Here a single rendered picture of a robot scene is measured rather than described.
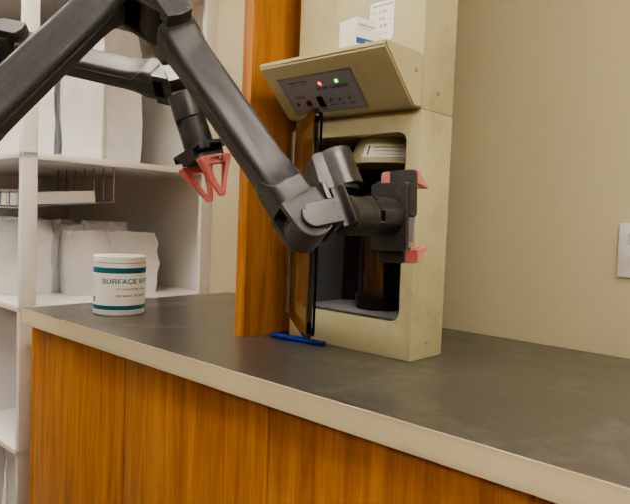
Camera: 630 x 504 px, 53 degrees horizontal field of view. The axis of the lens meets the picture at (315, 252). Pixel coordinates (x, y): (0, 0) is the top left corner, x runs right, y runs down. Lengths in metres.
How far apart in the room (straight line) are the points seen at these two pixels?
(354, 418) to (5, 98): 0.62
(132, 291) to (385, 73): 0.86
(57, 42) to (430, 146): 0.66
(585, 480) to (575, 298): 0.79
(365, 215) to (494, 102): 0.81
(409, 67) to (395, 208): 0.34
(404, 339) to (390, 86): 0.47
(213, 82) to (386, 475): 0.60
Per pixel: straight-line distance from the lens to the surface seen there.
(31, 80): 0.89
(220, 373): 1.11
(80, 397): 1.62
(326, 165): 0.89
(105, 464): 1.56
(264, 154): 0.86
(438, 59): 1.26
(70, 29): 0.94
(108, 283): 1.64
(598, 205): 1.49
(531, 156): 1.55
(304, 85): 1.28
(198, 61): 0.93
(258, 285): 1.39
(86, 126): 2.19
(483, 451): 0.81
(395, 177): 0.97
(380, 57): 1.14
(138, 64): 1.31
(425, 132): 1.20
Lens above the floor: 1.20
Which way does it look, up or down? 3 degrees down
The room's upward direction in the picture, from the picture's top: 2 degrees clockwise
